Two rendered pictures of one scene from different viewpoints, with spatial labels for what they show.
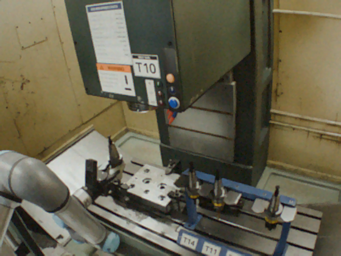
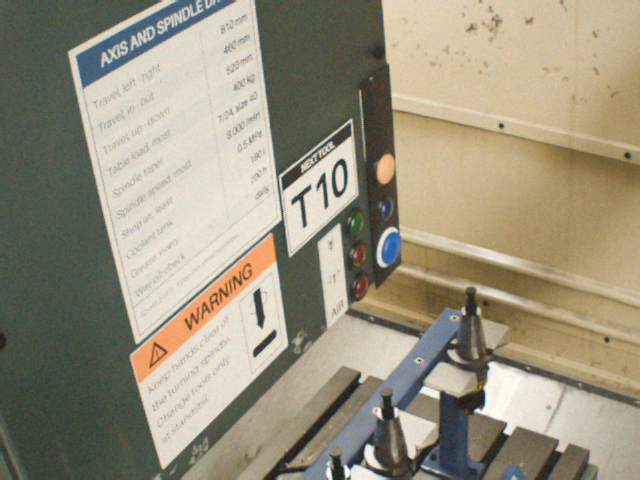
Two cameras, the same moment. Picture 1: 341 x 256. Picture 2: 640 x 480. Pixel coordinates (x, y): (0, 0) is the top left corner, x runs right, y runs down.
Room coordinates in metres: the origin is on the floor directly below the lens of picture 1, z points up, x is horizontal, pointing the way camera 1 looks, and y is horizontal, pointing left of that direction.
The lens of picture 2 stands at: (0.81, 0.71, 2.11)
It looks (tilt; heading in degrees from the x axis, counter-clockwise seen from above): 34 degrees down; 271
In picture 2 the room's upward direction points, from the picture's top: 6 degrees counter-clockwise
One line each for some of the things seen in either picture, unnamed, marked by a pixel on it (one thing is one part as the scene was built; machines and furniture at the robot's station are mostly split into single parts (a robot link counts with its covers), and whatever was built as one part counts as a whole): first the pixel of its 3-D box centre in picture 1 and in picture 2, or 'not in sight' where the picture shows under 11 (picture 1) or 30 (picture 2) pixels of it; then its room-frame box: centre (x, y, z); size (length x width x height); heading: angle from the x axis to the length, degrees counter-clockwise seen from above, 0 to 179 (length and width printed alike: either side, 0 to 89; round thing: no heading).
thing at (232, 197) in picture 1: (231, 197); (412, 431); (0.74, -0.18, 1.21); 0.07 x 0.05 x 0.01; 144
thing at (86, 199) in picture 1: (83, 199); not in sight; (0.76, 0.37, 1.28); 0.08 x 0.05 x 0.08; 55
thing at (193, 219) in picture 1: (190, 201); not in sight; (0.91, -0.04, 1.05); 0.10 x 0.05 x 0.30; 144
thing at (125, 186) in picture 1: (119, 187); not in sight; (1.15, 0.33, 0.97); 0.13 x 0.03 x 0.15; 54
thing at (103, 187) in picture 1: (97, 187); not in sight; (0.83, 0.33, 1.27); 0.12 x 0.08 x 0.09; 145
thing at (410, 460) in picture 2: (218, 193); (390, 458); (0.77, -0.14, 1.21); 0.06 x 0.06 x 0.03
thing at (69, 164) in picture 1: (87, 182); not in sight; (1.49, 0.65, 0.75); 0.89 x 0.67 x 0.26; 144
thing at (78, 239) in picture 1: (80, 230); not in sight; (0.69, 0.40, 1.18); 0.11 x 0.08 x 0.11; 62
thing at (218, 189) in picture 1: (218, 184); (389, 432); (0.77, -0.14, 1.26); 0.04 x 0.04 x 0.07
